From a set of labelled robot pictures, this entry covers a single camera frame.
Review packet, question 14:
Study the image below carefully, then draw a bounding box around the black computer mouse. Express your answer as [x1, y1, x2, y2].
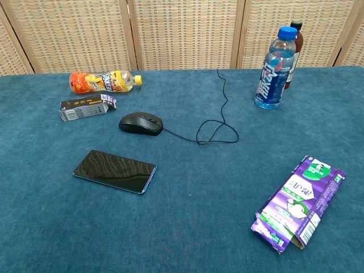
[118, 111, 164, 137]

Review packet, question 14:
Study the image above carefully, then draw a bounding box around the black smartphone with blue edge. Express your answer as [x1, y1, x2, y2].
[72, 150, 158, 196]

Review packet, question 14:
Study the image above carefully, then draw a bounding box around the blue table cloth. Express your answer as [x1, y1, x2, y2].
[0, 65, 364, 273]

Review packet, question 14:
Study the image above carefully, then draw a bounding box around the orange iced tea bottle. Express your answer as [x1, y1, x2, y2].
[69, 70, 143, 94]

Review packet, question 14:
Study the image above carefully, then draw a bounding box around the small black and grey carton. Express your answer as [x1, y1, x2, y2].
[59, 93, 118, 122]

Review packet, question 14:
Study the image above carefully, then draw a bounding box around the woven folding screen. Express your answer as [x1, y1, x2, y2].
[0, 0, 364, 77]

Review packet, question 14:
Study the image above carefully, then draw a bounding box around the blue sports drink bottle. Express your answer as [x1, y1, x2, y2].
[254, 26, 298, 110]

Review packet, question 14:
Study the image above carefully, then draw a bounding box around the purple flattened milk carton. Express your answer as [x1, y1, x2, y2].
[251, 155, 346, 255]

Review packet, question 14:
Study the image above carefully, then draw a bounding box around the dark bottle with black cap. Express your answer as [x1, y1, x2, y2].
[283, 21, 304, 90]

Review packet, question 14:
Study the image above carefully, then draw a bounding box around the black mouse cable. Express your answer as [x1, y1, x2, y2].
[162, 68, 239, 146]

